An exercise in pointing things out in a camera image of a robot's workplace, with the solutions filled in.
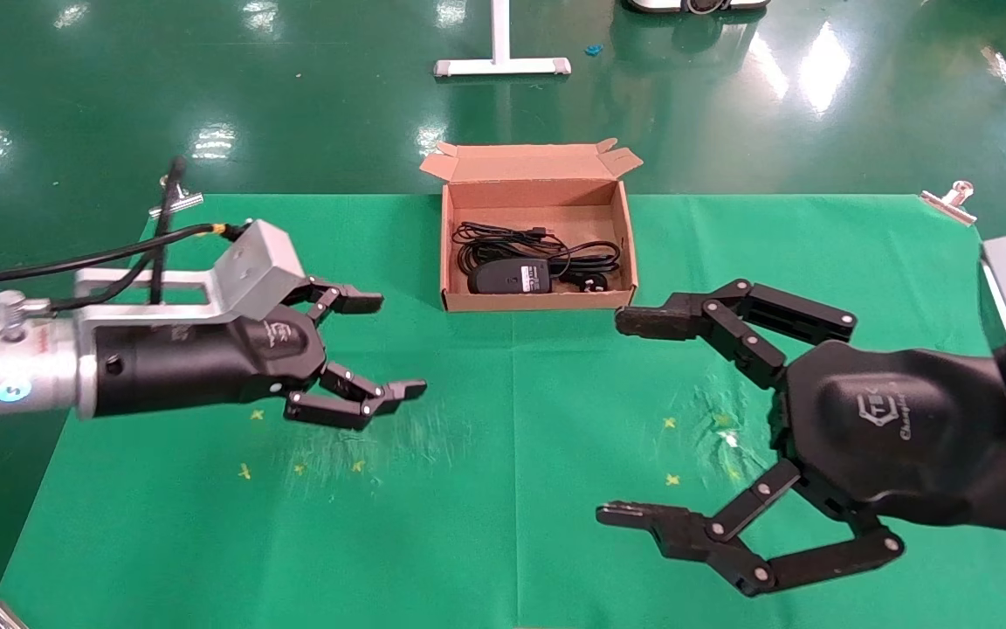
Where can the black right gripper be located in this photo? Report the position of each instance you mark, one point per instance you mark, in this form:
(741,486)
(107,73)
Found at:
(896,428)

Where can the green table cloth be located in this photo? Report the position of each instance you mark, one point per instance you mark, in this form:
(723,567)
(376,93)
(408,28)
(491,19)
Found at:
(512,480)

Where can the white metal stand base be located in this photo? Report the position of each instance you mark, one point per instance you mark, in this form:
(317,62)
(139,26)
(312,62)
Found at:
(501,63)

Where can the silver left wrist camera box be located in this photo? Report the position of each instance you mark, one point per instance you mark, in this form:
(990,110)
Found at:
(258,262)

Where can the silver binder clip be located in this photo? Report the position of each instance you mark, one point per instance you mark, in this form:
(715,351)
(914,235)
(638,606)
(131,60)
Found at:
(1,618)
(948,207)
(184,203)

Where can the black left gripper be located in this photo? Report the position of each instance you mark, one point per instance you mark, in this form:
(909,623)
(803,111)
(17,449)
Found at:
(197,358)

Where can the black and white machine base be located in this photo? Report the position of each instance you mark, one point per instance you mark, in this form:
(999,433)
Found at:
(695,5)

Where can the open brown cardboard box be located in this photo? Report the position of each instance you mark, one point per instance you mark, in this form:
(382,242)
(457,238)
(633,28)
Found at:
(534,170)

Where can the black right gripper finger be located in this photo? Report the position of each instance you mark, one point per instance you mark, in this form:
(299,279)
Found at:
(656,321)

